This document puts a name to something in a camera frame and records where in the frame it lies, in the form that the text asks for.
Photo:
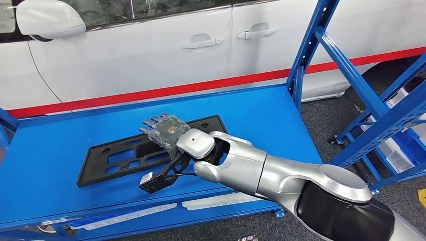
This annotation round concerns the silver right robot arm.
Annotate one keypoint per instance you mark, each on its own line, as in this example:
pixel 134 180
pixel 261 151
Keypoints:
pixel 253 169

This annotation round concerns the blue metal shelf rack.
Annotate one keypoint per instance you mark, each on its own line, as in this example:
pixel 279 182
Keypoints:
pixel 249 126

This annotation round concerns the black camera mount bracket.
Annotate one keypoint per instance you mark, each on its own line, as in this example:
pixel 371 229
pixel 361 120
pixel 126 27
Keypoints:
pixel 166 176

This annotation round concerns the black plastic car part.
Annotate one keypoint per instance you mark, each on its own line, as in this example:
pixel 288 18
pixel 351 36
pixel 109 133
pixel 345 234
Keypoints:
pixel 100 166

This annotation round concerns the chrome stanchion base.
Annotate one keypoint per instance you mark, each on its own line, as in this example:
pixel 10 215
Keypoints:
pixel 46 229

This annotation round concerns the clear floor tape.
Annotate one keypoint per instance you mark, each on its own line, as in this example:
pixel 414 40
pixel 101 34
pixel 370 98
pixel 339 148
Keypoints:
pixel 248 238

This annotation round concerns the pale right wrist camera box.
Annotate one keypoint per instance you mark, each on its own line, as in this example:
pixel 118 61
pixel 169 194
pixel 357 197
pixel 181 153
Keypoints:
pixel 146 179

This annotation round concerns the white car red stripe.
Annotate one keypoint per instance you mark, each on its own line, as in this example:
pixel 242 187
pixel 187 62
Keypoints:
pixel 133 66

